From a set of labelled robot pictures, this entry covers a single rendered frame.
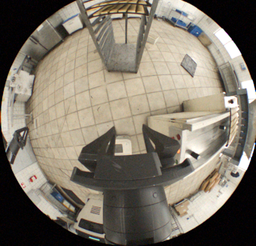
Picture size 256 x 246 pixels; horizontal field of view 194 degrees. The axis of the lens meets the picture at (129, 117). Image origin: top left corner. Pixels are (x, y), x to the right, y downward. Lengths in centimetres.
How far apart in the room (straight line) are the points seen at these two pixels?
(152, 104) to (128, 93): 42
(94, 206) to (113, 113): 109
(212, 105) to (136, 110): 106
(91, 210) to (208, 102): 144
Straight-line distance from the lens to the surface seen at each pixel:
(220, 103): 105
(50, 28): 314
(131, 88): 121
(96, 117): 124
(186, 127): 38
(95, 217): 59
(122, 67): 121
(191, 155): 53
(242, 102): 107
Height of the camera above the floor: 113
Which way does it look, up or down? 87 degrees down
